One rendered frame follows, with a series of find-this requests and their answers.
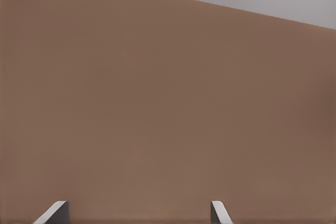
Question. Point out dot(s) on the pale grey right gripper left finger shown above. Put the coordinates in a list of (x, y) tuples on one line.
[(56, 214)]

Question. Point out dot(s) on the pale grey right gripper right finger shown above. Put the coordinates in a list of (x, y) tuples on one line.
[(220, 214)]

